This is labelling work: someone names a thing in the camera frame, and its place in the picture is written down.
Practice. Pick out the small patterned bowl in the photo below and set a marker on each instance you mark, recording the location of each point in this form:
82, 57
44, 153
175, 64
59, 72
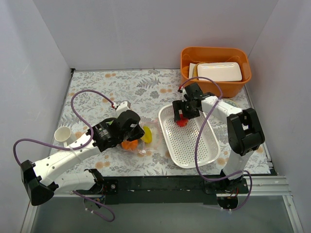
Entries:
230, 102

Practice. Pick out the orange plastic tub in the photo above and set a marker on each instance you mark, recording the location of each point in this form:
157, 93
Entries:
198, 55

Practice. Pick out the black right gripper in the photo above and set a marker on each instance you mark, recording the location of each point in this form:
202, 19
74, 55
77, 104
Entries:
183, 109

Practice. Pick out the yellow plate in tub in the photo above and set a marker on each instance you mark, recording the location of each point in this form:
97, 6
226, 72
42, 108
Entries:
192, 70

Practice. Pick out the orange fruit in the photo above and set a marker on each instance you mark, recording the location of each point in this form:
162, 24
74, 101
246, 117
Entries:
129, 145

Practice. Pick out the floral table mat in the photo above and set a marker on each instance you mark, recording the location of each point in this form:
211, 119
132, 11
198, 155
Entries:
88, 102

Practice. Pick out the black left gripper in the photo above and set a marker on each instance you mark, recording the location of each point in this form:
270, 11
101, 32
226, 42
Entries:
135, 131

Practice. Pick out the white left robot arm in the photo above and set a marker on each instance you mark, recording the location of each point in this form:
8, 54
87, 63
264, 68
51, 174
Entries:
45, 178

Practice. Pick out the white rectangular plate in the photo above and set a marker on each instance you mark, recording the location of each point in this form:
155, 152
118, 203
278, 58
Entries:
220, 72

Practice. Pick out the red strawberry fruit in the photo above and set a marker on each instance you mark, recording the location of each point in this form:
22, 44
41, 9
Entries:
182, 122

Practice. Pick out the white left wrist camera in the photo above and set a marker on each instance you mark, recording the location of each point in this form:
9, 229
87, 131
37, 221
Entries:
122, 107

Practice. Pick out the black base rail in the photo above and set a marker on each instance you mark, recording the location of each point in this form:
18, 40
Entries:
168, 189

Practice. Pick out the clear zip top bag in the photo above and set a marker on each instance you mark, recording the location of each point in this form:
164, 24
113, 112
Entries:
156, 141

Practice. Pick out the white perforated plastic basket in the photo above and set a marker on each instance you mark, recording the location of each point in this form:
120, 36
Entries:
181, 141

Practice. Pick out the white cup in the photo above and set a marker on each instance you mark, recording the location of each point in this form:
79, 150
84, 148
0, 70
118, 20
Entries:
64, 135

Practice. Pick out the yellow star fruit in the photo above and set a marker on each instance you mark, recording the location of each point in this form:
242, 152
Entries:
147, 138

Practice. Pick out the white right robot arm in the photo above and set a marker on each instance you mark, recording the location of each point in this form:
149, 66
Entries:
245, 134

